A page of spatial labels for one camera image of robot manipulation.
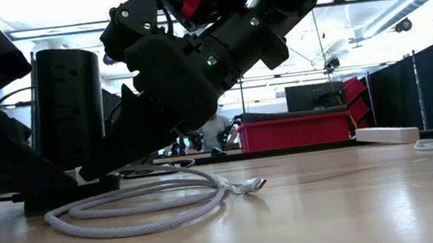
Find black ceiling spotlight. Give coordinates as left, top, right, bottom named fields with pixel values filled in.
left=392, top=15, right=415, bottom=35

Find person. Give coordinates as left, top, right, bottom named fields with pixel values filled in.
left=195, top=111, right=240, bottom=153

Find white braided USB cable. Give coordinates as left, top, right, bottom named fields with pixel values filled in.
left=37, top=146, right=273, bottom=243

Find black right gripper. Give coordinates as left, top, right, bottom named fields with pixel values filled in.
left=65, top=25, right=243, bottom=183

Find black monitor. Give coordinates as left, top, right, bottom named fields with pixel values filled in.
left=284, top=79, right=347, bottom=113

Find black tower power strip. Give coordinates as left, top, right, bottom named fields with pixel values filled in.
left=0, top=42, right=123, bottom=216

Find red shelf bins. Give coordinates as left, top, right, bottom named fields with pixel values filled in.
left=340, top=74, right=376, bottom=131

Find white power strip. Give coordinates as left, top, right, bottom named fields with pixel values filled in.
left=354, top=121, right=422, bottom=150

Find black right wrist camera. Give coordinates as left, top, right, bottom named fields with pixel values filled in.
left=95, top=0, right=165, bottom=66

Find small black bracket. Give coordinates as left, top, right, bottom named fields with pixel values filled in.
left=210, top=145, right=228, bottom=158

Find red plastic bin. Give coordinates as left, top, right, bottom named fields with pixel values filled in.
left=236, top=110, right=353, bottom=154

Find thin black station frame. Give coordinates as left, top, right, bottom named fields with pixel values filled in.
left=238, top=76, right=247, bottom=115

